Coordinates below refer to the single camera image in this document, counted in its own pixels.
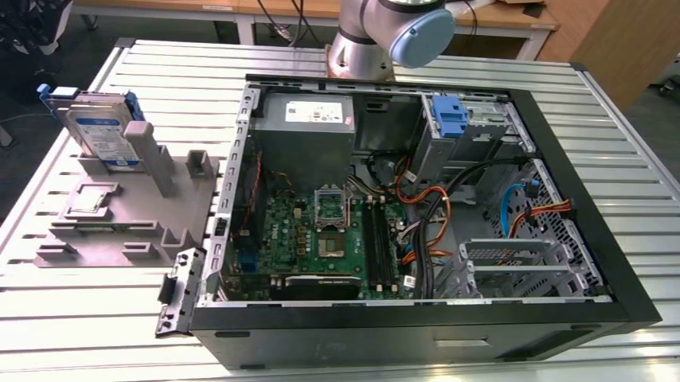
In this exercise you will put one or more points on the hard disk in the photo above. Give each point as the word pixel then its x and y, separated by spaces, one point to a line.
pixel 101 135

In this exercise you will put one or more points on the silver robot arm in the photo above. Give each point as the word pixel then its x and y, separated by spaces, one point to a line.
pixel 362 51

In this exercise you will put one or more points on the grey metal disk bay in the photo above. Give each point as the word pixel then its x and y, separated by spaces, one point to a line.
pixel 510 244

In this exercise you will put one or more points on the grey power supply unit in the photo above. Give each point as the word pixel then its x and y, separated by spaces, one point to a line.
pixel 303 155

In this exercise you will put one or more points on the green motherboard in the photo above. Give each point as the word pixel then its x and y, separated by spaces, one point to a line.
pixel 287 227

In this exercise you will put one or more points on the CPU socket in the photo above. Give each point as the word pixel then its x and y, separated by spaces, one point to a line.
pixel 333 246

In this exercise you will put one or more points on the black RAM slot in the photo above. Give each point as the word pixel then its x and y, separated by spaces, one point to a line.
pixel 388 246
pixel 374 246

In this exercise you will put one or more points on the grey metal drive cage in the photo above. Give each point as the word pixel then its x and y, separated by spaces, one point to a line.
pixel 452 155

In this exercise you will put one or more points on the black graphics card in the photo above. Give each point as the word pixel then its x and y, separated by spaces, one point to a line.
pixel 319 286

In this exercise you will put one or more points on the blue expansion slot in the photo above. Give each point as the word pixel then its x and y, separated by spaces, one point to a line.
pixel 248 262

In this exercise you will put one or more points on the blue plastic drive latch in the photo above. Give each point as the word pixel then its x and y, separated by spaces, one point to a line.
pixel 450 115

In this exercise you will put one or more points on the black PC case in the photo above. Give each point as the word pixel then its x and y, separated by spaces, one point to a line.
pixel 372 330

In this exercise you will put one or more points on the grey parts rack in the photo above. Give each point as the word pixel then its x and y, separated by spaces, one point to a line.
pixel 138 211

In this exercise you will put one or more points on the green RAM stick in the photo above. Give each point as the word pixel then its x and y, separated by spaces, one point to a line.
pixel 101 227

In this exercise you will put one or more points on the silver CPU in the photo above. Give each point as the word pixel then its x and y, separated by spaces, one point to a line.
pixel 88 203

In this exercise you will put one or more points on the wooden desk with white legs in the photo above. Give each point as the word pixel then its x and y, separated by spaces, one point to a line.
pixel 506 18

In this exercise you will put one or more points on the wooden cabinet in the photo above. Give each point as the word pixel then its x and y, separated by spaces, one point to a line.
pixel 627 47

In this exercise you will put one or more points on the hinged card retention bracket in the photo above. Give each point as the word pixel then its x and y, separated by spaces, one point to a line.
pixel 186 278

